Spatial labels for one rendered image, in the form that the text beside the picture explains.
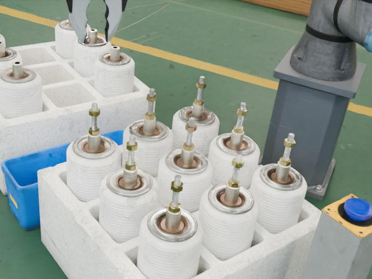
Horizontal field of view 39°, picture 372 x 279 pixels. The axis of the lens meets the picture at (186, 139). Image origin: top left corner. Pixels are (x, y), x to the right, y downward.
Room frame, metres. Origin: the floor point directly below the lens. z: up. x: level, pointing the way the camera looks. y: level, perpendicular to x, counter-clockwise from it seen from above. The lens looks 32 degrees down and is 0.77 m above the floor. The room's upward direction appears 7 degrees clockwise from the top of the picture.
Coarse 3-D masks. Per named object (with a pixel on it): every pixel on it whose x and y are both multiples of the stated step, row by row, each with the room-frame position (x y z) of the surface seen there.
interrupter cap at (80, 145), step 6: (78, 138) 0.78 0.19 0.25; (84, 138) 0.78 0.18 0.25; (102, 138) 0.79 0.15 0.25; (108, 138) 0.79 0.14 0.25; (78, 144) 0.76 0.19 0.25; (84, 144) 0.77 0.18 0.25; (102, 144) 0.78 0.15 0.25; (108, 144) 0.77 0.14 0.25; (114, 144) 0.77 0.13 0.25; (78, 150) 0.74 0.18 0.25; (84, 150) 0.75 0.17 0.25; (102, 150) 0.76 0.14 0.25; (108, 150) 0.76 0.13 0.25; (114, 150) 0.76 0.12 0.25; (84, 156) 0.73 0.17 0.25; (90, 156) 0.73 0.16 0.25; (96, 156) 0.73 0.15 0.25; (102, 156) 0.73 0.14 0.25; (108, 156) 0.74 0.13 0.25
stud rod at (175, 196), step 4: (176, 176) 0.59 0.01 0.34; (180, 176) 0.59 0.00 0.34; (176, 180) 0.58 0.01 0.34; (180, 180) 0.58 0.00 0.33; (176, 184) 0.58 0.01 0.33; (176, 192) 0.58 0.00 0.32; (172, 196) 0.59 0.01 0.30; (176, 196) 0.58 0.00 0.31; (172, 200) 0.58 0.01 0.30; (176, 200) 0.58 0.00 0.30; (172, 204) 0.58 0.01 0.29; (176, 204) 0.58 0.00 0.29
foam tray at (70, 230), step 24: (48, 168) 0.78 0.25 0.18; (48, 192) 0.73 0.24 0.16; (72, 192) 0.72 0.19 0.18; (48, 216) 0.74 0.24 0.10; (72, 216) 0.66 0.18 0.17; (96, 216) 0.69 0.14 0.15; (312, 216) 0.73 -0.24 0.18; (48, 240) 0.74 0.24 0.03; (72, 240) 0.66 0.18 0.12; (96, 240) 0.61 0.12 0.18; (264, 240) 0.66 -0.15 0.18; (288, 240) 0.66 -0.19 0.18; (312, 240) 0.71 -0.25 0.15; (72, 264) 0.67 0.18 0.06; (96, 264) 0.60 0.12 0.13; (120, 264) 0.56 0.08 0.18; (216, 264) 0.59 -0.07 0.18; (240, 264) 0.59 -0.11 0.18; (264, 264) 0.62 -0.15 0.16; (288, 264) 0.67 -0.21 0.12
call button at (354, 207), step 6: (354, 198) 0.60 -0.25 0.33; (348, 204) 0.58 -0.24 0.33; (354, 204) 0.59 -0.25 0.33; (360, 204) 0.59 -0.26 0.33; (366, 204) 0.59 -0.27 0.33; (348, 210) 0.57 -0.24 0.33; (354, 210) 0.57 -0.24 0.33; (360, 210) 0.57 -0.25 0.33; (366, 210) 0.58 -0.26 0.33; (354, 216) 0.57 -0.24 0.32; (360, 216) 0.57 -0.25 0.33; (366, 216) 0.57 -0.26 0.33
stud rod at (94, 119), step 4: (92, 104) 0.76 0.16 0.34; (96, 104) 0.76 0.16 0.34; (92, 108) 0.76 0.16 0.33; (96, 108) 0.76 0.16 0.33; (92, 120) 0.76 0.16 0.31; (96, 120) 0.76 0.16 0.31; (92, 124) 0.76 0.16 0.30; (96, 124) 0.76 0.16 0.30; (92, 128) 0.76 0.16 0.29; (96, 128) 0.76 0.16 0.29
